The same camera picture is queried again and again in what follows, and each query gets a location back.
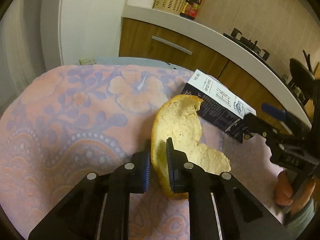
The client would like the pink floral tablecloth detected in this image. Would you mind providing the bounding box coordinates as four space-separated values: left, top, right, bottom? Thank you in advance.
1 65 283 239

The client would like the red label sauce bottle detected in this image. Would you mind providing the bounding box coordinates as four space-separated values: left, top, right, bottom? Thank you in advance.
180 2 200 21

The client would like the wooden kitchen cabinet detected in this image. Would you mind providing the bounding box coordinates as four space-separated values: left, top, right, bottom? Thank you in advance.
119 15 311 129

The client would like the white door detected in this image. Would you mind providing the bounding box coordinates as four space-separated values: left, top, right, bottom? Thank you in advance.
40 0 126 69

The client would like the silver drawer handle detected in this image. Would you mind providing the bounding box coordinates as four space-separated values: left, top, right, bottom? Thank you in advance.
151 35 193 55

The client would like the black frying pan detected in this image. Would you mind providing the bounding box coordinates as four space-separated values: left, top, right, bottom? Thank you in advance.
290 50 319 106

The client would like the torn bread piece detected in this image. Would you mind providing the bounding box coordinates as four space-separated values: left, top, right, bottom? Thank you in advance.
151 94 231 198

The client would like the black white carton box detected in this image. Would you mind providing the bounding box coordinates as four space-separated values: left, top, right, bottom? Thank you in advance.
182 69 256 143

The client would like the black gas stove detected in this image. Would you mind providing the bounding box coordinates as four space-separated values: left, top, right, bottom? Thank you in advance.
223 28 270 62

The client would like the person's hand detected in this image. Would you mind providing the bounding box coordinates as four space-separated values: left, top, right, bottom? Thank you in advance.
274 170 316 215

